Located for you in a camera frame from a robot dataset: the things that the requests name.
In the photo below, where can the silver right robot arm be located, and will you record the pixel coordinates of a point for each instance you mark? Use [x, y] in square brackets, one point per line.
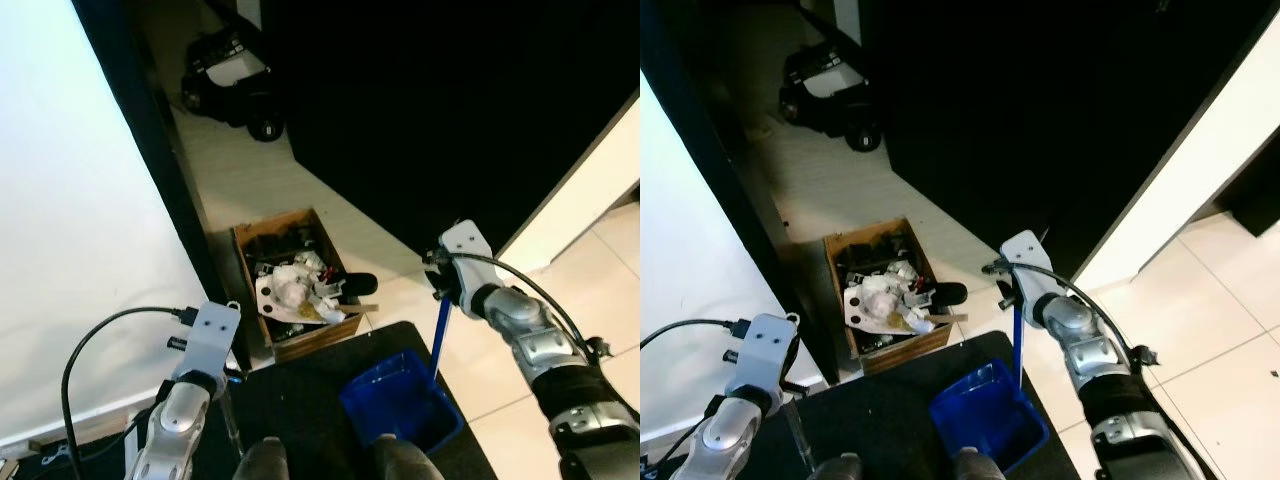
[1085, 345]
[525, 335]

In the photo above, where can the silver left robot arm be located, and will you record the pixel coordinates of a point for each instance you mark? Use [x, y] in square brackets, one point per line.
[735, 438]
[172, 425]

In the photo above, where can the black floor mat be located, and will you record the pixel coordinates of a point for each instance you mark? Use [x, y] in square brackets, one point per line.
[300, 400]
[880, 420]

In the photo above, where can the black rounded oblong object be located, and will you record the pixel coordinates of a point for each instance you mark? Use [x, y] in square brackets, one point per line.
[945, 293]
[355, 285]

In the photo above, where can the thin wooden stick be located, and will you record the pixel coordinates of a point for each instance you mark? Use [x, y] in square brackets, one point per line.
[950, 318]
[360, 310]

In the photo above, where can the brown cardboard rubbish box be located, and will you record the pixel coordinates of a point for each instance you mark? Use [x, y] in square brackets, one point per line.
[905, 355]
[320, 340]

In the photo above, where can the white crumpled paper rubbish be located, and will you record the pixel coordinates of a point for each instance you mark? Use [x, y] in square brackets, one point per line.
[290, 292]
[880, 300]

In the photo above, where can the grey left robot leg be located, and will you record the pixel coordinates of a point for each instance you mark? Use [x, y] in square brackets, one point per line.
[840, 468]
[263, 462]

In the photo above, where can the grey robot leg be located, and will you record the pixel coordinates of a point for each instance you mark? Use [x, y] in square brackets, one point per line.
[263, 462]
[980, 466]
[840, 468]
[402, 462]

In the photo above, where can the grey right robot leg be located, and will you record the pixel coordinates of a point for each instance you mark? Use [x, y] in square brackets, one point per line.
[402, 462]
[980, 466]

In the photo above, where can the black furniture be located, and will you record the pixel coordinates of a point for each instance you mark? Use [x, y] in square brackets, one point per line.
[1255, 195]

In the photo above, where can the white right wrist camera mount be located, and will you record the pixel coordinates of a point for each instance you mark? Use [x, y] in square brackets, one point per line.
[1027, 258]
[466, 245]

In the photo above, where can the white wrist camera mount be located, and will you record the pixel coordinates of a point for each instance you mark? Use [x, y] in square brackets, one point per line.
[213, 335]
[466, 245]
[1027, 258]
[768, 345]

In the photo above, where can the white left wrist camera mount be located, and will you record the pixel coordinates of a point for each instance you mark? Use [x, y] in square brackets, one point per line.
[768, 345]
[213, 335]

